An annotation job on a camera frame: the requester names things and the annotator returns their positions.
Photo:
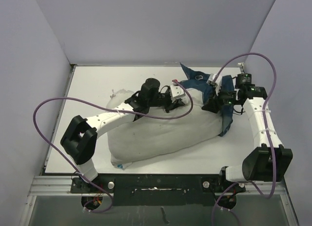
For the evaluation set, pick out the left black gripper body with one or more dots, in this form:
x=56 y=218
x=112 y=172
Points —
x=163 y=100

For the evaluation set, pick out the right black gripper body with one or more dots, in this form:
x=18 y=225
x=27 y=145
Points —
x=226 y=97

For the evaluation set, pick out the dark blue embroidered pillowcase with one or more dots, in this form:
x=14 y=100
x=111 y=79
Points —
x=200 y=81

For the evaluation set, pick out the white pillow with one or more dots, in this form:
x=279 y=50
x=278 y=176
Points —
x=163 y=133

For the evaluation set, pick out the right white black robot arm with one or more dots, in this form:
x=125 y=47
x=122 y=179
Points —
x=269 y=159

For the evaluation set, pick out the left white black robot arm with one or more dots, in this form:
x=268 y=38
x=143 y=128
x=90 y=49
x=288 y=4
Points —
x=80 y=137

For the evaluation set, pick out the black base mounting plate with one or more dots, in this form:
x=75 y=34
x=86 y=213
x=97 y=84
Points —
x=159 y=189

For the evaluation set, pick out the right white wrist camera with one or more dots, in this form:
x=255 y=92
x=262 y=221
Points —
x=215 y=81

